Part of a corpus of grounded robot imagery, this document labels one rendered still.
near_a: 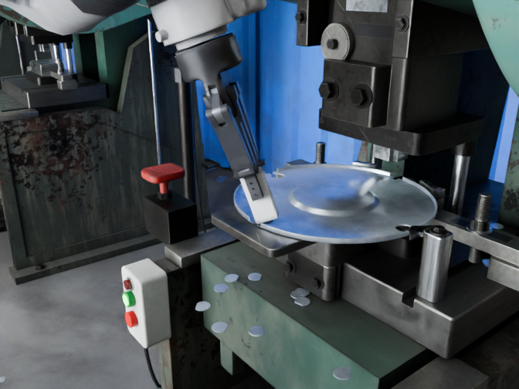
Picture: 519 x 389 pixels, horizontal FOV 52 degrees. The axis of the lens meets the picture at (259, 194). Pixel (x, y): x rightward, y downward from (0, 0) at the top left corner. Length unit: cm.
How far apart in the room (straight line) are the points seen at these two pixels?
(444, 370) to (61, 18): 59
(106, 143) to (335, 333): 167
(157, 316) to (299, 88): 191
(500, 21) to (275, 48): 242
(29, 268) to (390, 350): 179
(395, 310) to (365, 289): 5
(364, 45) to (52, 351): 142
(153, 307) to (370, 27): 55
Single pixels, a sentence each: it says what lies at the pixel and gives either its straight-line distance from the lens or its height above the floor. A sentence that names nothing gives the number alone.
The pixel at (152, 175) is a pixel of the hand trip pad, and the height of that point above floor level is 76.
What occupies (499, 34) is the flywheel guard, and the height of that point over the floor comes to 104.
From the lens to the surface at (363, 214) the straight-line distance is 74.
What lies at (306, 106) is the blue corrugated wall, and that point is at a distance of 266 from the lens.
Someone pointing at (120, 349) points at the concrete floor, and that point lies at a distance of 181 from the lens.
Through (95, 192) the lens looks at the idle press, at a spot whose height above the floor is 28.
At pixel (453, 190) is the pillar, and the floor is 78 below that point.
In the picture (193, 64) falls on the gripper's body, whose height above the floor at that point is 99.
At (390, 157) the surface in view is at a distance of 84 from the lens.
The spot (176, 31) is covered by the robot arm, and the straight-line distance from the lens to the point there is 61.
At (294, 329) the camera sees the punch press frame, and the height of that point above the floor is 63.
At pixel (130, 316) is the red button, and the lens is 95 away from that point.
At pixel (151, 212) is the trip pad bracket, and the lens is 100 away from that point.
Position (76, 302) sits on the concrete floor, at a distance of 208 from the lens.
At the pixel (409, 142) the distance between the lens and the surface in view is 74.
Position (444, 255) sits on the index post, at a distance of 68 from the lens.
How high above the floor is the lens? 107
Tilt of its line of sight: 22 degrees down
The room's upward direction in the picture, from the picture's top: straight up
